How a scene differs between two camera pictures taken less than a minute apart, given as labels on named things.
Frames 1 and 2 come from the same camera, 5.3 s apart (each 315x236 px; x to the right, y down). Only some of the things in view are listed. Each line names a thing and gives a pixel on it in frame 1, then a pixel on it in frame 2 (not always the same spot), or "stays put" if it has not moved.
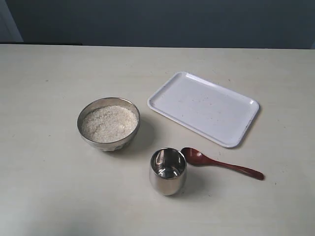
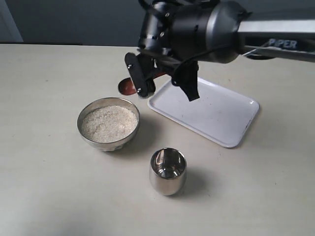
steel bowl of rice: x=109 y=124 stays put
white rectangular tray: x=204 y=108 stays put
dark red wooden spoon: x=193 y=157 → x=127 y=87
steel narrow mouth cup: x=168 y=170 stays put
